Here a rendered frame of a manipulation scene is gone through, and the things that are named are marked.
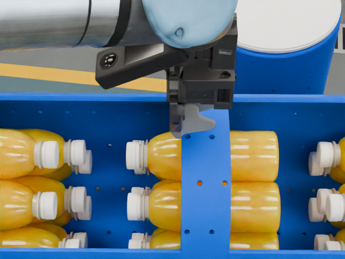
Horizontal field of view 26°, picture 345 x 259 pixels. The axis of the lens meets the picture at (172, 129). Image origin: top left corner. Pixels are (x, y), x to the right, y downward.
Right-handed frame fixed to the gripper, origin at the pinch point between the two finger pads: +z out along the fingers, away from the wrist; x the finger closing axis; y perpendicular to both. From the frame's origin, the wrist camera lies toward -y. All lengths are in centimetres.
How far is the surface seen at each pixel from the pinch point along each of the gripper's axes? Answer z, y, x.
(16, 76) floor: 123, -58, 122
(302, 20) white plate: 20, 24, 42
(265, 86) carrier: 29.1, 17.5, 34.2
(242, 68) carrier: 25.4, 12.9, 35.3
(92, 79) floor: 123, -30, 121
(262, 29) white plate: 19.6, 16.4, 40.0
